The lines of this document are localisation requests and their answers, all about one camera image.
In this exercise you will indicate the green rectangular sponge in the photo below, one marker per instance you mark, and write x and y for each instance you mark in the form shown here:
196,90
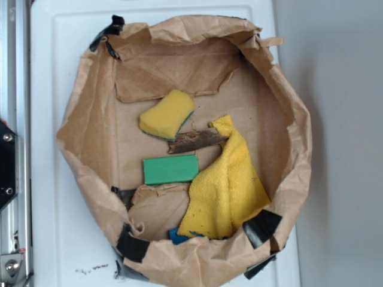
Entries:
167,170

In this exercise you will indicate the yellow sponge with green pad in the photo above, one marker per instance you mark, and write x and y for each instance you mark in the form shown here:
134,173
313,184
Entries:
165,119

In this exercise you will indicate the dark wood bark piece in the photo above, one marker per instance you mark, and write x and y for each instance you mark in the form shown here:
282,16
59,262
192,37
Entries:
191,141

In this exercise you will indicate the yellow microfibre cloth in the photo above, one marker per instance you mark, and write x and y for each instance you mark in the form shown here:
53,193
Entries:
227,193

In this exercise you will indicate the brown paper bag liner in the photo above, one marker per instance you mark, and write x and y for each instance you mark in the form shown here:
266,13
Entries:
228,68

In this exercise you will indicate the blue object under cloth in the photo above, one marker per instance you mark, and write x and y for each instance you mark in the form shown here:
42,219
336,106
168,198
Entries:
179,239

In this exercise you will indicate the black tape strip right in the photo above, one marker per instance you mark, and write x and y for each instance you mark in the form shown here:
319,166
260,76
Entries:
261,228

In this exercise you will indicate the black tape strip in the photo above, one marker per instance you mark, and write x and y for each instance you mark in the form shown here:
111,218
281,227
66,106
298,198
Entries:
113,29
261,228

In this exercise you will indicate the black tape patch bottom left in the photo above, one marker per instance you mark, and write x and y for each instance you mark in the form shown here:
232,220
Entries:
130,247

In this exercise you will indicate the black tape strip top left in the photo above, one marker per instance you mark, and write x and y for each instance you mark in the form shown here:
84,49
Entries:
113,29

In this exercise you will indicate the white plastic tray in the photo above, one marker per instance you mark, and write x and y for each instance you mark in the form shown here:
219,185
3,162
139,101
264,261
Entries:
69,249

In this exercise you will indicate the black mounting plate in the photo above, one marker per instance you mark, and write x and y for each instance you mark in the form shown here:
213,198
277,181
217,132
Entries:
8,161

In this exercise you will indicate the aluminium frame rail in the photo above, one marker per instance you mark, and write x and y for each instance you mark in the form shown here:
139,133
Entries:
16,226

